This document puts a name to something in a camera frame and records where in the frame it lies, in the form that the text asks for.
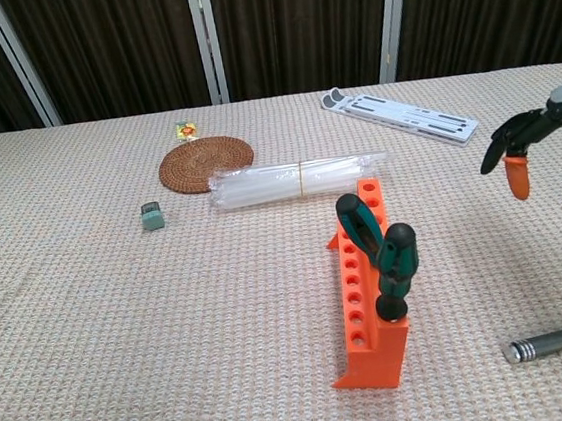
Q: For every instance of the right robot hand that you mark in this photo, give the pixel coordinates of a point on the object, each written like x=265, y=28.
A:
x=524, y=132

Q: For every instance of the grey metal precision screwdriver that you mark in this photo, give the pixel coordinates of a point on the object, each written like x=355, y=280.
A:
x=546, y=343

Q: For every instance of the orange tube rack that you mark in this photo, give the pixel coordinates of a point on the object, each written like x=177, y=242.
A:
x=377, y=361

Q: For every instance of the bundle of clear plastic tubes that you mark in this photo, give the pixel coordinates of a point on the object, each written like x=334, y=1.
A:
x=268, y=186

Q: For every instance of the round woven brown coaster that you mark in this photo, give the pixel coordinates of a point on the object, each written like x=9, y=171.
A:
x=195, y=161

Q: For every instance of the small yellow candy packet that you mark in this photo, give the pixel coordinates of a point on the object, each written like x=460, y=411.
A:
x=185, y=131

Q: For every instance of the small green pencil sharpener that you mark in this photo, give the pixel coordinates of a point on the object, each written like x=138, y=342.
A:
x=153, y=220

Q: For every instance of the beige woven tablecloth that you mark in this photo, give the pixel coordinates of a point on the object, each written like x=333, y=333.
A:
x=121, y=313

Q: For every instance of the grey partition frame post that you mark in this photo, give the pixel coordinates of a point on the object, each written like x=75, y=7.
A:
x=19, y=62
x=208, y=42
x=392, y=23

